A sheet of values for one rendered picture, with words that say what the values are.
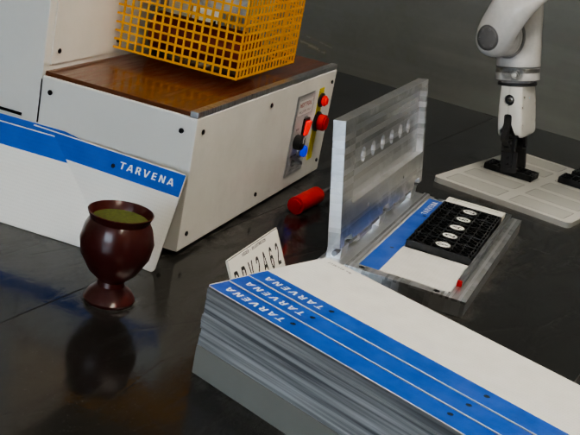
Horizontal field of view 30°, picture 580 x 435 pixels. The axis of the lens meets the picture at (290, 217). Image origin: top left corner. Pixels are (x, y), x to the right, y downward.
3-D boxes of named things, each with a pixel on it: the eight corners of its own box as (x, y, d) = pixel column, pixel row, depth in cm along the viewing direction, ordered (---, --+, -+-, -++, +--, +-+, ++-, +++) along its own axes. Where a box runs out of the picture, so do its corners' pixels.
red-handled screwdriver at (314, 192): (300, 217, 167) (304, 200, 166) (285, 211, 168) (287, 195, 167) (343, 193, 183) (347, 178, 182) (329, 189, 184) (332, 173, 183)
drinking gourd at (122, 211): (87, 318, 120) (99, 226, 117) (60, 286, 127) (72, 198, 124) (156, 312, 125) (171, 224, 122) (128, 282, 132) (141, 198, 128)
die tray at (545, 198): (568, 229, 188) (570, 223, 188) (431, 180, 201) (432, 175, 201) (635, 193, 221) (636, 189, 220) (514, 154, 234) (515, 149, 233)
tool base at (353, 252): (462, 318, 141) (468, 293, 140) (314, 271, 147) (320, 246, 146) (518, 233, 180) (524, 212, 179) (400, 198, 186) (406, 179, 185)
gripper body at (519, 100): (528, 80, 203) (526, 140, 206) (544, 76, 212) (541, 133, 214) (490, 78, 207) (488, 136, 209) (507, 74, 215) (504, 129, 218)
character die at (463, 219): (488, 239, 167) (490, 232, 167) (428, 221, 170) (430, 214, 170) (494, 231, 172) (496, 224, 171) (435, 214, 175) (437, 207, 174)
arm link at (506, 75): (532, 69, 203) (531, 85, 203) (545, 66, 210) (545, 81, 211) (489, 67, 207) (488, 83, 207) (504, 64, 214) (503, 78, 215)
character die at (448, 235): (475, 256, 158) (478, 249, 158) (412, 237, 161) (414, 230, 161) (482, 248, 163) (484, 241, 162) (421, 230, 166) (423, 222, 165)
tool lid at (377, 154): (346, 121, 140) (333, 119, 141) (339, 260, 145) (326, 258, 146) (428, 78, 180) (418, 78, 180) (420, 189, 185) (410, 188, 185)
